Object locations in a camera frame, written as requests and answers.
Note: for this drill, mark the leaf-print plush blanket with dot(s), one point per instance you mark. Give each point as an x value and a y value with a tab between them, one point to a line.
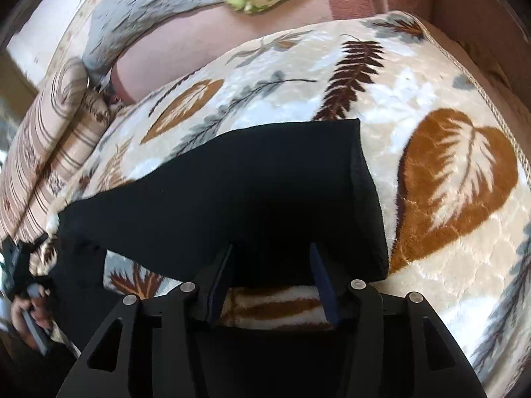
415	91

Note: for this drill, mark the grey pillow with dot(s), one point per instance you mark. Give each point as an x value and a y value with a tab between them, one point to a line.
137	12

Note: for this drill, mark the black pants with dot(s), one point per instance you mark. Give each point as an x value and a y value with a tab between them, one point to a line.
232	190

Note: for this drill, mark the person's left hand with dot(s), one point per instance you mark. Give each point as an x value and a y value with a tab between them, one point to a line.
39	313

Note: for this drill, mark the striped beige cushion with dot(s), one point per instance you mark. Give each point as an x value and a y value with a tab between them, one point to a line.
49	149

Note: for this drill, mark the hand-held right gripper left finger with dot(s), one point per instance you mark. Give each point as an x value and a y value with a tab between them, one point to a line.
219	275

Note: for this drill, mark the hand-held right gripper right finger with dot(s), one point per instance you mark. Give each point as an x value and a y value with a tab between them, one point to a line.
324	288

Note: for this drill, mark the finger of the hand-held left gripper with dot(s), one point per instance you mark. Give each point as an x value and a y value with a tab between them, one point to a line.
36	242

